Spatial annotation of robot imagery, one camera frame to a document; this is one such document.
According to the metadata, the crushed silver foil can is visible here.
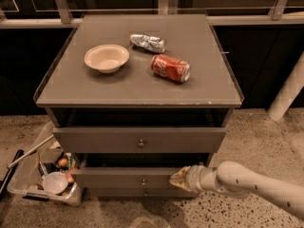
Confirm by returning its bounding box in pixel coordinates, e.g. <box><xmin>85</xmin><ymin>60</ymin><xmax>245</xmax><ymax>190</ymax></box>
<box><xmin>129</xmin><ymin>33</ymin><xmax>165</xmax><ymax>54</ymax></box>

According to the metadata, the grey bottom drawer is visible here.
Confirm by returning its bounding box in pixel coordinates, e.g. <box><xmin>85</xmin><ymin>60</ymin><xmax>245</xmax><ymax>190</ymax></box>
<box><xmin>89</xmin><ymin>188</ymin><xmax>197</xmax><ymax>198</ymax></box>

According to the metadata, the orange fruit in bin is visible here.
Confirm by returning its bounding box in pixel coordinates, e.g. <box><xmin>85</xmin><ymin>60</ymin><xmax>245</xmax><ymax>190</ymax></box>
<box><xmin>57</xmin><ymin>158</ymin><xmax>68</xmax><ymax>168</ymax></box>

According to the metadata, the red soda can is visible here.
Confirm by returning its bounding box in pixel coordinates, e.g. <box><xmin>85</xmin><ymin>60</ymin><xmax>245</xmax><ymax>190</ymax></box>
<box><xmin>151</xmin><ymin>54</ymin><xmax>191</xmax><ymax>83</ymax></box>

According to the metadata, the grey top drawer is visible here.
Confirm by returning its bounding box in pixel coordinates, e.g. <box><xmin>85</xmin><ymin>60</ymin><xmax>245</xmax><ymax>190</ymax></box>
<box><xmin>53</xmin><ymin>127</ymin><xmax>226</xmax><ymax>154</ymax></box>

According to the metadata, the grey drawer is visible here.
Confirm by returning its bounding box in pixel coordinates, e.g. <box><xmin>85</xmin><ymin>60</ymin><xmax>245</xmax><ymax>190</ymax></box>
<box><xmin>71</xmin><ymin>167</ymin><xmax>180</xmax><ymax>189</ymax></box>
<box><xmin>89</xmin><ymin>188</ymin><xmax>197</xmax><ymax>198</ymax></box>
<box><xmin>53</xmin><ymin>127</ymin><xmax>226</xmax><ymax>154</ymax></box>

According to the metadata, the clear plastic bin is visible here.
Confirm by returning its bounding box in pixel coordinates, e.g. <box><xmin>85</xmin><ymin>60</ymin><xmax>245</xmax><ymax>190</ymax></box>
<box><xmin>7</xmin><ymin>121</ymin><xmax>84</xmax><ymax>207</ymax></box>

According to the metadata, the grey drawer cabinet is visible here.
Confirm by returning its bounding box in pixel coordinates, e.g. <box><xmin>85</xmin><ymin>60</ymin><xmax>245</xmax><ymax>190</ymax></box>
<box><xmin>33</xmin><ymin>13</ymin><xmax>245</xmax><ymax>176</ymax></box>

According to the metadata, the red apple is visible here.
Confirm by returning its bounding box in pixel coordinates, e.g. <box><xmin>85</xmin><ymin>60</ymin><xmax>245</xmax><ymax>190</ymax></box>
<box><xmin>66</xmin><ymin>167</ymin><xmax>79</xmax><ymax>183</ymax></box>

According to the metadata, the white plastic bowl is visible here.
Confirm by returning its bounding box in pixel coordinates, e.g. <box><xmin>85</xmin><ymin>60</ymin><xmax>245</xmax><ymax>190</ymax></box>
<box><xmin>43</xmin><ymin>172</ymin><xmax>68</xmax><ymax>195</ymax></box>

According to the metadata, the metal railing frame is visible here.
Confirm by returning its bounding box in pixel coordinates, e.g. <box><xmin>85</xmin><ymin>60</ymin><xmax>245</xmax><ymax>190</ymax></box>
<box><xmin>0</xmin><ymin>0</ymin><xmax>304</xmax><ymax>28</ymax></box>

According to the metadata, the grey metal rod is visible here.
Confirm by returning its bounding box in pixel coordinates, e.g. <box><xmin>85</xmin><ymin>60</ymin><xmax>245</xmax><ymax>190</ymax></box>
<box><xmin>7</xmin><ymin>135</ymin><xmax>54</xmax><ymax>169</ymax></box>

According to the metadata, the dark snack packet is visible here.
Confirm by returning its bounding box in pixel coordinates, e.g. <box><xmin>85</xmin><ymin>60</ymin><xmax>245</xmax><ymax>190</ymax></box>
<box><xmin>38</xmin><ymin>162</ymin><xmax>59</xmax><ymax>179</ymax></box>

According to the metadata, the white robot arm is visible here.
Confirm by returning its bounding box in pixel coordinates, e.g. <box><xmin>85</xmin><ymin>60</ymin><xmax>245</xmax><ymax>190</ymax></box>
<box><xmin>169</xmin><ymin>52</ymin><xmax>304</xmax><ymax>220</ymax></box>

